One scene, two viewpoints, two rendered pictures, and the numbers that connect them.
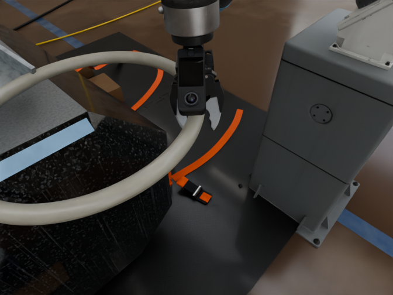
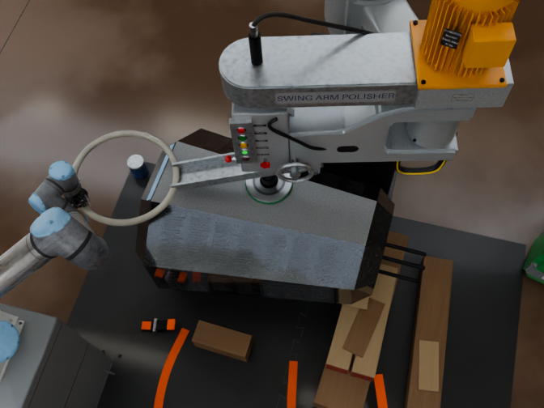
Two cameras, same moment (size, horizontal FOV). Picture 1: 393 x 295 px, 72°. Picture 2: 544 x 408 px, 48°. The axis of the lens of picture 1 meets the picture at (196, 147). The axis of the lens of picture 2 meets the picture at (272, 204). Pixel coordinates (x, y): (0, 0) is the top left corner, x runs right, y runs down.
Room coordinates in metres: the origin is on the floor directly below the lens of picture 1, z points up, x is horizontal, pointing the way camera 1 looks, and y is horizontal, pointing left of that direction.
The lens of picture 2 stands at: (1.97, 0.24, 3.34)
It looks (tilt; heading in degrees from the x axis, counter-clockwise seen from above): 64 degrees down; 156
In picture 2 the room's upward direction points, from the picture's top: 6 degrees counter-clockwise
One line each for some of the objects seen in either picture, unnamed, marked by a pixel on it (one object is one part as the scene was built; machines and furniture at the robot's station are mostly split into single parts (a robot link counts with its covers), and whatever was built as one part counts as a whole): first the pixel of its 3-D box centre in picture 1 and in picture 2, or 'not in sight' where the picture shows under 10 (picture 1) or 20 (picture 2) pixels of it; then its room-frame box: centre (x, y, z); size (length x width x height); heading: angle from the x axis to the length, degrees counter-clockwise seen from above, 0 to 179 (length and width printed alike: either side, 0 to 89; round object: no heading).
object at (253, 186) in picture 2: not in sight; (269, 180); (0.73, 0.79, 0.84); 0.21 x 0.21 x 0.01
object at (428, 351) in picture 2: not in sight; (428, 365); (1.72, 1.13, 0.13); 0.25 x 0.10 x 0.01; 144
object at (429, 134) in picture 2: not in sight; (435, 116); (1.06, 1.37, 1.34); 0.19 x 0.19 x 0.20
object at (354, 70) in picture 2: not in sight; (359, 73); (0.91, 1.10, 1.62); 0.96 x 0.25 x 0.17; 61
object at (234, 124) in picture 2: not in sight; (244, 142); (0.80, 0.68, 1.37); 0.08 x 0.03 x 0.28; 61
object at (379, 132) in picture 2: not in sight; (363, 126); (0.94, 1.13, 1.30); 0.74 x 0.23 x 0.49; 61
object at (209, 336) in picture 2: not in sight; (223, 341); (1.07, 0.28, 0.07); 0.30 x 0.12 x 0.12; 44
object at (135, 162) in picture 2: not in sight; (138, 166); (-0.14, 0.32, 0.08); 0.10 x 0.10 x 0.13
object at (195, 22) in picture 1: (189, 15); (70, 184); (0.45, 0.01, 1.10); 0.10 x 0.09 x 0.05; 91
